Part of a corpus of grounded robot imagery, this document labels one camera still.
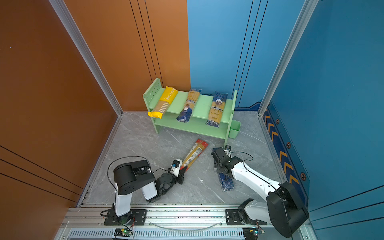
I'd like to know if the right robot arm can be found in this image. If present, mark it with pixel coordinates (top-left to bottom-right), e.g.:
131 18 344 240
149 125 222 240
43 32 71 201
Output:
211 148 310 238

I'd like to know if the aluminium front rail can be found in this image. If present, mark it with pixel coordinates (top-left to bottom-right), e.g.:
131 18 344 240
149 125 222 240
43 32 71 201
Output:
54 205 284 240

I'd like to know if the green two-tier shelf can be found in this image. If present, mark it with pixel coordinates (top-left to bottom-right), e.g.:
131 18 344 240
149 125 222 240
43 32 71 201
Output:
151 91 236 145

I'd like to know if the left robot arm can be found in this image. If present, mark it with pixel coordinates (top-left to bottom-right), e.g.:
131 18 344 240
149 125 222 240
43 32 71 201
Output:
113 158 188 222

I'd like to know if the circuit board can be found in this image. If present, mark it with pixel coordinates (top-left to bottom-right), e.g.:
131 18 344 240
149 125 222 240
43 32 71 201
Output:
243 228 265 240
114 228 134 240

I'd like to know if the red spaghetti bag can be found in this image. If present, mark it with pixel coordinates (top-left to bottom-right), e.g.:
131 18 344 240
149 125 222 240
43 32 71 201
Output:
181 139 209 170

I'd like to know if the green side cup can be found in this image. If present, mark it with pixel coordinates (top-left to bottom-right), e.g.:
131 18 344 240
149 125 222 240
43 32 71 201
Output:
229 120 242 139

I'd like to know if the right circuit board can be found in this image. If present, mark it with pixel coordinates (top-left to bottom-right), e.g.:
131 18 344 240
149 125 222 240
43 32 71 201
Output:
243 228 265 240

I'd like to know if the blue yellow pasta bag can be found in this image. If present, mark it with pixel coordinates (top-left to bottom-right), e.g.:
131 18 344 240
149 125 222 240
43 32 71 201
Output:
206 92 228 128

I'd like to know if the blue Barilla spaghetti box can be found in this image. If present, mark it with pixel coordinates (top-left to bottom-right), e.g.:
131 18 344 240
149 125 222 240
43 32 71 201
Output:
218 173 235 192

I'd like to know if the left circuit board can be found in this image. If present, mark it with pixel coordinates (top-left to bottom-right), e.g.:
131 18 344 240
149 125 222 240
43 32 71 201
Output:
114 228 134 240

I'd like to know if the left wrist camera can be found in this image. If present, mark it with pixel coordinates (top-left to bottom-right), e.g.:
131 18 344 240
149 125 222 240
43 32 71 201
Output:
169 159 183 177

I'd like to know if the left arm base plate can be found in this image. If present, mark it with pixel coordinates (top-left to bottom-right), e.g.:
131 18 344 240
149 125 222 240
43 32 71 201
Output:
100 209 147 226

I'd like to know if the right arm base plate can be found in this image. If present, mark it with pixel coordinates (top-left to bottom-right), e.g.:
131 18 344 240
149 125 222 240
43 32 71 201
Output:
225 209 268 226

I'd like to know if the yellow blue spaghetti bag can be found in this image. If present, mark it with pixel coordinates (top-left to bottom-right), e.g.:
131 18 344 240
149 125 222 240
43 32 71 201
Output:
177 89 201 123

